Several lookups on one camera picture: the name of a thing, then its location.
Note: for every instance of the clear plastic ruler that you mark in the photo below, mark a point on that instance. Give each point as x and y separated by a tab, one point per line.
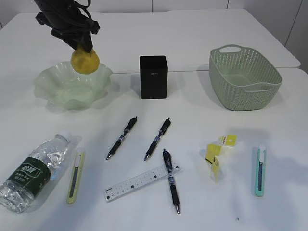
135	183

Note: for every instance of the black pen on ruler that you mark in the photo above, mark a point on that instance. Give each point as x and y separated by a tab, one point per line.
171	180

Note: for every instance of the green woven plastic basket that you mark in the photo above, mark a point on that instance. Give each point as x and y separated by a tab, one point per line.
243	80

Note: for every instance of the black pen middle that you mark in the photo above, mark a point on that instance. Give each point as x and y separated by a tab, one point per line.
156	140

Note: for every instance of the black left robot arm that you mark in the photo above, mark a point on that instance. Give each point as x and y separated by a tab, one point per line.
62	6

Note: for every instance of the green wavy glass plate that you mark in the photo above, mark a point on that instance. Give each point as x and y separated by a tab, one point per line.
63	87

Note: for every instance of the yellow pear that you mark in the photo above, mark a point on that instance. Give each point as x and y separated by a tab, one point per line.
84	62

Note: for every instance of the black pen left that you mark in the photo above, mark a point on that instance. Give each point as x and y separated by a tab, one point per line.
120	140

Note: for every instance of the clear water bottle green label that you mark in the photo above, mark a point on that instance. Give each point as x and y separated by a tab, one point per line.
26	182

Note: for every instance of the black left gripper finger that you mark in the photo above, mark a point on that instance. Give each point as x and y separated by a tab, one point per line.
69	40
85	41

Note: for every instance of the black square pen holder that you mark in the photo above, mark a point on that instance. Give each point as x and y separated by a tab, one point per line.
153	77

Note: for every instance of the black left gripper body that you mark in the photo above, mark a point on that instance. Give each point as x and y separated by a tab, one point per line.
69	24

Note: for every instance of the yellow waste paper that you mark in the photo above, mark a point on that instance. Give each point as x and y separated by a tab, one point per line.
220	148

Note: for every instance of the yellow utility knife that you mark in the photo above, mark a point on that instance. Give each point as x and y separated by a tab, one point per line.
76	175

